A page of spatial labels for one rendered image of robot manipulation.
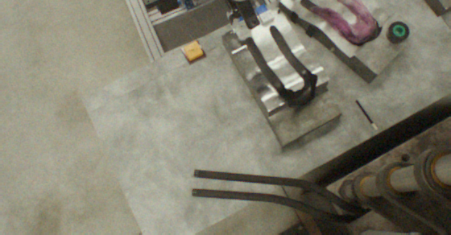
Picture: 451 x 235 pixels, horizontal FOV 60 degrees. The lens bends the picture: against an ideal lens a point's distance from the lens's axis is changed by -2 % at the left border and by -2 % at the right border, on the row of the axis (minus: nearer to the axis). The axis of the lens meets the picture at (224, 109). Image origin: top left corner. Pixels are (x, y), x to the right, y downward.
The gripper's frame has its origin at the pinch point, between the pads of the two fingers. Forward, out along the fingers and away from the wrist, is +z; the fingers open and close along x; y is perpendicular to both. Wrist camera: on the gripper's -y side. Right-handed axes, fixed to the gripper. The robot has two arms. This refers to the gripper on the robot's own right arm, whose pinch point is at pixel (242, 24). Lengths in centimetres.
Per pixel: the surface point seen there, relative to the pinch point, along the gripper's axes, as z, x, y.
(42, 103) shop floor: 93, 113, 55
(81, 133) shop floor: 93, 98, 25
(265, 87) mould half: 1.4, 4.6, -26.3
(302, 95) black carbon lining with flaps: 6.2, -7.3, -34.8
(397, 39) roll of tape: -1, -48, -34
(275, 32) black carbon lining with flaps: 5.2, -10.9, -7.2
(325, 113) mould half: 7.4, -11.8, -44.9
